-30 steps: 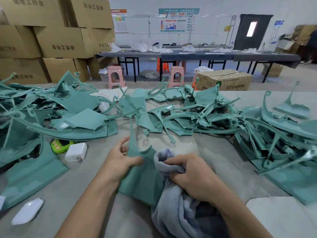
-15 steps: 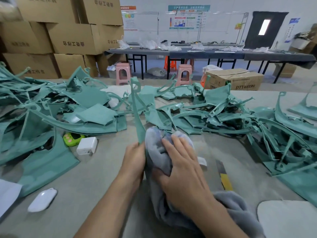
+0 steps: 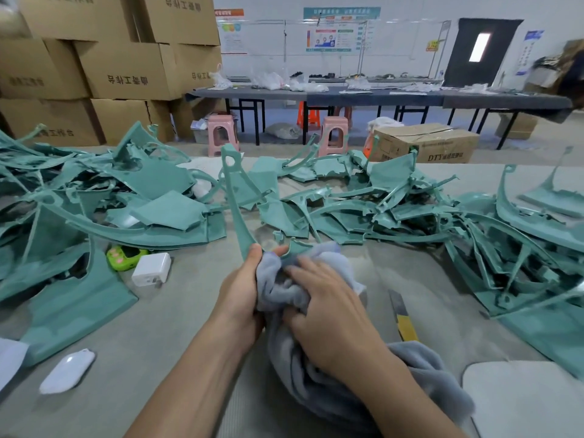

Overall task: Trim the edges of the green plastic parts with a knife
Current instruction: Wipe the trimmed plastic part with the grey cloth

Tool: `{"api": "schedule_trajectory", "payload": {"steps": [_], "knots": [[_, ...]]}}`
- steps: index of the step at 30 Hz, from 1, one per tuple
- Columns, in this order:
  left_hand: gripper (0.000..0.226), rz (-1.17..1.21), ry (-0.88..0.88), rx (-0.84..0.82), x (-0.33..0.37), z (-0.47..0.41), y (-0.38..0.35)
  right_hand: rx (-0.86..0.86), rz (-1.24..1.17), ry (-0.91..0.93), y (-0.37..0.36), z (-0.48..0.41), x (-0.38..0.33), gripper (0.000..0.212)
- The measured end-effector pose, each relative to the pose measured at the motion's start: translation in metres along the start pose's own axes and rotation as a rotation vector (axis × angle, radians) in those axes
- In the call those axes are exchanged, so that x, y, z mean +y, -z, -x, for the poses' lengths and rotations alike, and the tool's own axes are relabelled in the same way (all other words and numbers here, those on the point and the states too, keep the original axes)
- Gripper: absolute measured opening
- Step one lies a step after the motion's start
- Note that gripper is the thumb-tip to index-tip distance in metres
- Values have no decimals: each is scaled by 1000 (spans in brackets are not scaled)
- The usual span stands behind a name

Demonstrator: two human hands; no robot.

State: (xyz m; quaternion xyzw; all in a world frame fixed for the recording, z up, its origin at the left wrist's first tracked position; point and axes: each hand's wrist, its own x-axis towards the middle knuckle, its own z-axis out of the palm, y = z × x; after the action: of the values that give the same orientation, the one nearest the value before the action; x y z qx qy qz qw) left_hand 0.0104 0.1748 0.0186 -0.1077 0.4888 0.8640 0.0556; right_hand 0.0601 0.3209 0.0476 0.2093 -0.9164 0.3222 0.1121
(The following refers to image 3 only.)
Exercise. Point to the person's left hand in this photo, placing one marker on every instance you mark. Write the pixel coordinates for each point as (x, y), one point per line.
(235, 310)

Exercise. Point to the person's right hand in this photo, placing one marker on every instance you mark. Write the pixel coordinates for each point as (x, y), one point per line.
(333, 324)

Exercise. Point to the grey-blue wiping cloth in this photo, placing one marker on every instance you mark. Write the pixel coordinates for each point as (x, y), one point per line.
(310, 378)

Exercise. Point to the single green plastic part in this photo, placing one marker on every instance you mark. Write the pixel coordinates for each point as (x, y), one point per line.
(239, 214)

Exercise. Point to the pile of green plastic parts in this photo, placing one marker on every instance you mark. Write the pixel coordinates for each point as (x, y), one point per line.
(155, 210)

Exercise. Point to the brown cardboard box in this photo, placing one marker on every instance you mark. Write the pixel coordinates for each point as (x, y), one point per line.
(424, 144)

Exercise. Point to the stack of brown cardboard boxes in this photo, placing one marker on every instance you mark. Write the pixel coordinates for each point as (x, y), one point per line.
(119, 68)

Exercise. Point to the person's left forearm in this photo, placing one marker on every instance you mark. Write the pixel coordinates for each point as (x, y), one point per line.
(187, 387)

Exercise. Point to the white power adapter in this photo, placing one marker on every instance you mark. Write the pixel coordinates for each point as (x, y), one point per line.
(151, 269)

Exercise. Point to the green and yellow gadget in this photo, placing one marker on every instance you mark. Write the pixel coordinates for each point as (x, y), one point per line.
(125, 258)

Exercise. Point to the pink plastic stool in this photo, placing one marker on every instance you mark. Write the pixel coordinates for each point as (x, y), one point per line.
(222, 134)
(333, 135)

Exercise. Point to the white oval plastic piece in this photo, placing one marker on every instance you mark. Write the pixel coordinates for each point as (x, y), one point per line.
(66, 371)

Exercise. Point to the orange object under table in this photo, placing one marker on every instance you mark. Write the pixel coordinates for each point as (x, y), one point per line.
(308, 115)

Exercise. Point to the white foam sheet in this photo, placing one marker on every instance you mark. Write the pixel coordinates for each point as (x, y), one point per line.
(529, 401)

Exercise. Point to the heap of clear plastic bags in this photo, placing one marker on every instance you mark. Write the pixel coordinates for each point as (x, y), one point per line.
(274, 82)

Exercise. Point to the long grey work table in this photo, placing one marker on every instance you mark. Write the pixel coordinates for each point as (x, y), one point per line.
(392, 97)

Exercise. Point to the dark door with window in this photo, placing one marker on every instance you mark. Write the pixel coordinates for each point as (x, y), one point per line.
(479, 59)

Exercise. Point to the colourful wall poster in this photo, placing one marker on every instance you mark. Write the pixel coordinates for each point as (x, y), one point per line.
(333, 39)

